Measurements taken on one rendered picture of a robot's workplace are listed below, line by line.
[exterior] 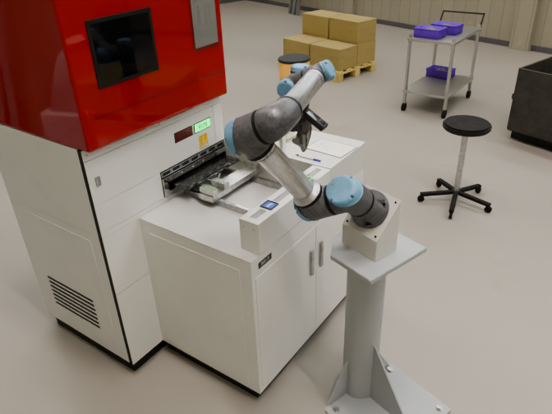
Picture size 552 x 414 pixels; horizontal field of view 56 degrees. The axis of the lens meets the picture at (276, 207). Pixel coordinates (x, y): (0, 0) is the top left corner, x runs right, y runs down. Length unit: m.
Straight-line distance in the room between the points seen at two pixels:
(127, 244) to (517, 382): 1.93
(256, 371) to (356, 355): 0.44
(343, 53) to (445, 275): 4.12
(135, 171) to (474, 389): 1.85
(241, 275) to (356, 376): 0.75
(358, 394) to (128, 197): 1.37
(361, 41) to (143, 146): 5.16
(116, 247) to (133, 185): 0.28
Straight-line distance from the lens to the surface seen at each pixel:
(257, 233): 1.98
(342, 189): 1.82
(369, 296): 2.15
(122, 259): 2.39
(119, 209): 2.29
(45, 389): 2.90
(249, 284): 2.07
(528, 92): 5.18
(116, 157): 2.21
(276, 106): 1.61
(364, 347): 2.34
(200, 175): 2.49
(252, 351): 2.32
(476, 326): 3.06
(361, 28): 7.09
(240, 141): 1.64
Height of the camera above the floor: 2.00
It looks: 30 degrees down
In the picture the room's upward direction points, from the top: 2 degrees counter-clockwise
